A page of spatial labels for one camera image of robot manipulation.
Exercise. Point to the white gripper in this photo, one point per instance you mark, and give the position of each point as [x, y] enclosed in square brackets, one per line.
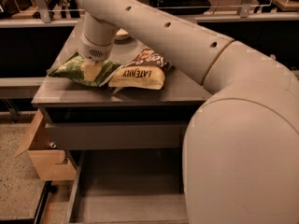
[94, 51]

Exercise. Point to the green jalapeno chip bag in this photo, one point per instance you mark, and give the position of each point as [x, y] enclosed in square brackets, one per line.
[73, 69]

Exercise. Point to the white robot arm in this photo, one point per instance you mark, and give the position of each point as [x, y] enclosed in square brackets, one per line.
[241, 147]

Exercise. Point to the grey drawer cabinet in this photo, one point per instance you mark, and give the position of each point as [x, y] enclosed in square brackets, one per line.
[64, 101]

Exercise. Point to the brown and cream chip bag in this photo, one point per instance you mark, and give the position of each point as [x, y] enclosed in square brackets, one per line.
[146, 71]

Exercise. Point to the closed top drawer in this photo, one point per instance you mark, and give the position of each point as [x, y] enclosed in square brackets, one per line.
[116, 135]

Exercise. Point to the open middle drawer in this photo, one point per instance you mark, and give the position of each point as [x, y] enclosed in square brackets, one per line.
[130, 186]

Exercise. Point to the white paper bowl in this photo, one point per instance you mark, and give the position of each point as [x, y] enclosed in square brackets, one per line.
[122, 35]

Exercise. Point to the open cardboard box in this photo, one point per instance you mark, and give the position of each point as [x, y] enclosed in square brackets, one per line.
[50, 163]

